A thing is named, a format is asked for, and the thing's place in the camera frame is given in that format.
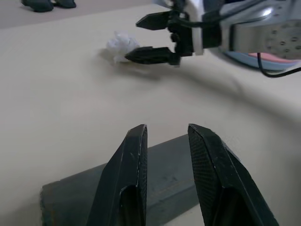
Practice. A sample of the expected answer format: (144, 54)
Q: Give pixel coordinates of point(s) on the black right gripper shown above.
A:
(184, 40)

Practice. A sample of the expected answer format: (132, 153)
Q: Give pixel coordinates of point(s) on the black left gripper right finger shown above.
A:
(218, 179)

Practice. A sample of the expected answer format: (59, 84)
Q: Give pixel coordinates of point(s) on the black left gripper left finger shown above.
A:
(122, 179)

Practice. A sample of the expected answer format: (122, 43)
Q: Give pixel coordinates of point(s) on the crumpled white tissue ball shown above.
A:
(120, 43)

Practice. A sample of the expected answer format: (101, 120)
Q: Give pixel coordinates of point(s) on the dark grey glasses case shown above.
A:
(164, 169)

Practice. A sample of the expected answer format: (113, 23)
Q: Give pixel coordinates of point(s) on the light blue plate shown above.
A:
(242, 58)

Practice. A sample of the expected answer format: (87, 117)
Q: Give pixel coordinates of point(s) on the black rounded object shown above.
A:
(38, 5)
(65, 3)

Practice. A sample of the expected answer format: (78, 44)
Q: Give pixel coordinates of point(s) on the pink round plate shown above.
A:
(270, 57)

